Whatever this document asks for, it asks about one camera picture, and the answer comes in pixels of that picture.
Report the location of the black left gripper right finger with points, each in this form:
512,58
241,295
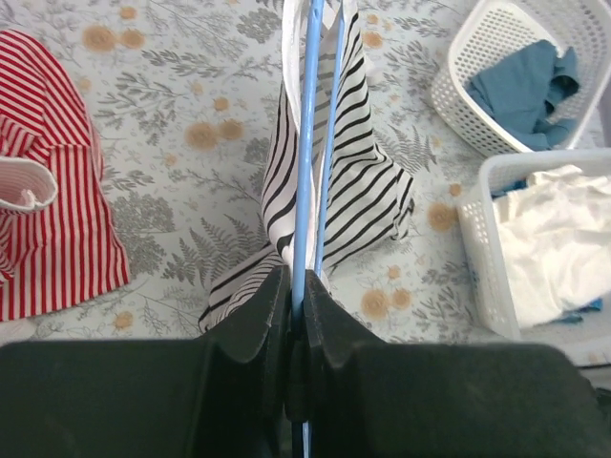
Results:
370,398

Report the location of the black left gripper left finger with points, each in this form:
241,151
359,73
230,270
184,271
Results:
219,395

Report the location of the blue wire hanger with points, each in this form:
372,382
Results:
324,34

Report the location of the black white striped tank top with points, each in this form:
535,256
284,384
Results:
369,194

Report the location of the red white striped tank top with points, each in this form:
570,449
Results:
59,247

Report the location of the white rectangular laundry basket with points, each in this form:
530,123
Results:
586,343

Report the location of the white garment in basket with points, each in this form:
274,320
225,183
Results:
554,232

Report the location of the floral pattern table mat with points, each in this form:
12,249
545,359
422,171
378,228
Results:
184,93

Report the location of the blue garment in basket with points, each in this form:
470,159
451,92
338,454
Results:
524,89

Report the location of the white perforated laundry basket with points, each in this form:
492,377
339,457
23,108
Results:
495,29

